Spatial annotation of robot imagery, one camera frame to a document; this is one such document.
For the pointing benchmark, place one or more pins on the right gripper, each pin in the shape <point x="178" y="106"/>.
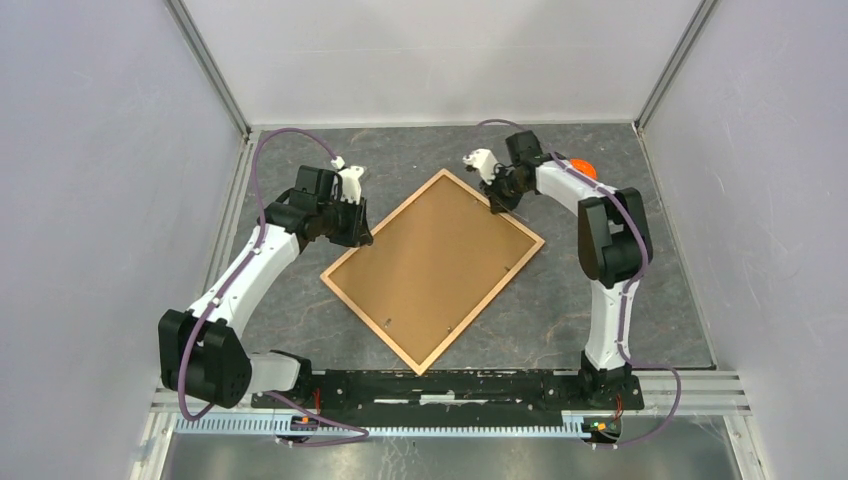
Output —
<point x="497" y="201"/>

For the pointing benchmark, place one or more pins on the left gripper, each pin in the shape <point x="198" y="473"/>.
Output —
<point x="358" y="234"/>

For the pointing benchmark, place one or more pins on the wooden picture frame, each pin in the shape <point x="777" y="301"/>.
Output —
<point x="437" y="261"/>

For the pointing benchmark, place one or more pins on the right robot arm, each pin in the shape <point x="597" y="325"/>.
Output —
<point x="614" y="245"/>

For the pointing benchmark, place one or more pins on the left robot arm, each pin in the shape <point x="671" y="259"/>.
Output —
<point x="201" y="352"/>

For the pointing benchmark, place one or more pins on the orange curved plastic piece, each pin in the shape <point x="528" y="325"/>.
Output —
<point x="584" y="167"/>

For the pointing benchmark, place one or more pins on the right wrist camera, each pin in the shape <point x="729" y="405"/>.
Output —
<point x="483" y="162"/>

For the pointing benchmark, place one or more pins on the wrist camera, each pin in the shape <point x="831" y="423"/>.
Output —
<point x="350" y="178"/>
<point x="483" y="162"/>

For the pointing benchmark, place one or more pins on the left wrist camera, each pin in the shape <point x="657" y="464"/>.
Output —
<point x="350" y="178"/>

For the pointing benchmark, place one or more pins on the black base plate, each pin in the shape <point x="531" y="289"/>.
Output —
<point x="462" y="398"/>

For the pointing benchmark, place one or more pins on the aluminium rail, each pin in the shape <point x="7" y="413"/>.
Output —
<point x="691" y="393"/>

